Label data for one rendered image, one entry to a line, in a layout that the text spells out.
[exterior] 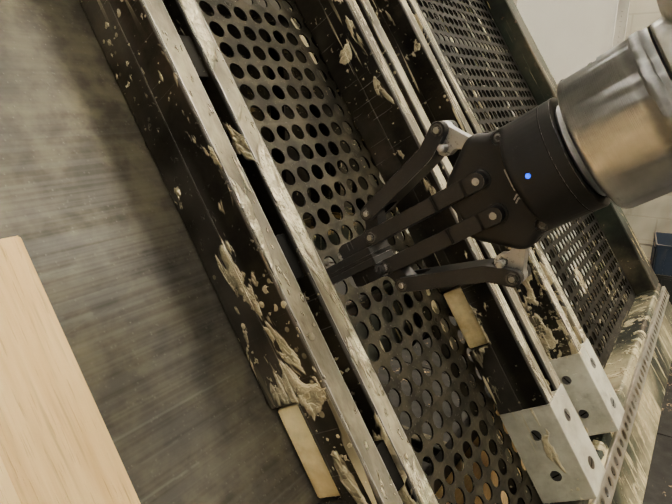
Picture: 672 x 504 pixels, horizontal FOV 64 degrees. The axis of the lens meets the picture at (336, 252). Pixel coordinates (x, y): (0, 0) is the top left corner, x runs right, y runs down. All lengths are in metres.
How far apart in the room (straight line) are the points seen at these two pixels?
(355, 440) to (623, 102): 0.28
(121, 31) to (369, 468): 0.40
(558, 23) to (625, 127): 3.53
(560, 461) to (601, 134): 0.51
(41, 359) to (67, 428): 0.04
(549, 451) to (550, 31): 3.31
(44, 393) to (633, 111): 0.36
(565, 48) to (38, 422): 3.67
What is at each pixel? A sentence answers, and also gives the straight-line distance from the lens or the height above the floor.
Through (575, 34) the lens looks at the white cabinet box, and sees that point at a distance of 3.82.
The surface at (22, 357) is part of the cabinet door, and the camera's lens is 0.37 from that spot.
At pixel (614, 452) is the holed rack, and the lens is 0.92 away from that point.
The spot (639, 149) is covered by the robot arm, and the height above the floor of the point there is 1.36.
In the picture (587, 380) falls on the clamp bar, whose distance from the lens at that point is 0.88.
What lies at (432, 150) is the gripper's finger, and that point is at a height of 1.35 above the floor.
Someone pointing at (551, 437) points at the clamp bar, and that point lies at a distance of 0.75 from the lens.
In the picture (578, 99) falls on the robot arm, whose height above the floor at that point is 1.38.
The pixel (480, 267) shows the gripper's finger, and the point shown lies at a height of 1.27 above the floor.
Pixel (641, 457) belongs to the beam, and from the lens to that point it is 1.04.
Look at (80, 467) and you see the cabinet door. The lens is 0.37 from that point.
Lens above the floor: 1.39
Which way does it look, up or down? 16 degrees down
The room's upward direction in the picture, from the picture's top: straight up
